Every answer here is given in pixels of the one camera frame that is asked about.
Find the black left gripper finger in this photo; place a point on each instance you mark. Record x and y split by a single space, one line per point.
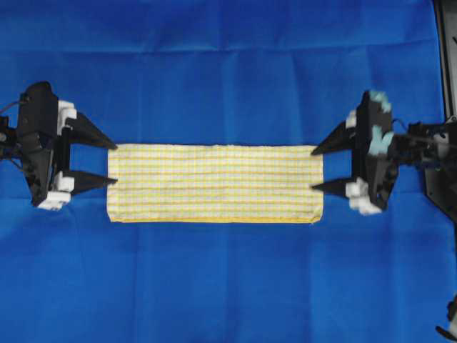
82 130
66 184

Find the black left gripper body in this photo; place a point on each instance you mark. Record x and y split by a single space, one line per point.
41 121

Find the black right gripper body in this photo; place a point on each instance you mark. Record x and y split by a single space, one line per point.
373 138

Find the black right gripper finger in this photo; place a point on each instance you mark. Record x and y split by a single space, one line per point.
354 190
341 138

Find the yellow checked towel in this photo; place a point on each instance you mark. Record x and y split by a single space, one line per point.
214 184

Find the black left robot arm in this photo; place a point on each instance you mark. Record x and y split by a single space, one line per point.
10 151

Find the black table frame rail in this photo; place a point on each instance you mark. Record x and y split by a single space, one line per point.
445 14

